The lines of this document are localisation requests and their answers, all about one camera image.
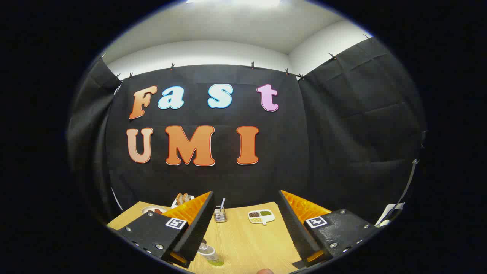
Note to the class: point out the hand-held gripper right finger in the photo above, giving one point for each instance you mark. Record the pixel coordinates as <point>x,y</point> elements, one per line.
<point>295,228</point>

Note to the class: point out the clear plastic juice bottle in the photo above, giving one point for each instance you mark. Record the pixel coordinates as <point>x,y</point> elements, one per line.
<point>211,255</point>

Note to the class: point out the metal spoon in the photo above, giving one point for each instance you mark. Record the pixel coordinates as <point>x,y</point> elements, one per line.
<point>222,202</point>

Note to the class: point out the white ceiling light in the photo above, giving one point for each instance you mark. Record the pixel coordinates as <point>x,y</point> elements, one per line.
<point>236,2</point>

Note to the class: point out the wooden table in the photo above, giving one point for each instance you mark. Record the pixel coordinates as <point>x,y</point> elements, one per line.
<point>247,243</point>

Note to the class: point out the round white meat plate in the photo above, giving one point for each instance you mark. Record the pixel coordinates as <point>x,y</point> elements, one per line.
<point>147,210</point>

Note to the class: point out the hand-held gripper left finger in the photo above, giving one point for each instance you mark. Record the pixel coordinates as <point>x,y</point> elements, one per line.
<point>198,228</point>

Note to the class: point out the white divided bean dish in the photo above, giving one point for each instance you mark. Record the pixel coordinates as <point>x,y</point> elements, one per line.
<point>262,217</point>

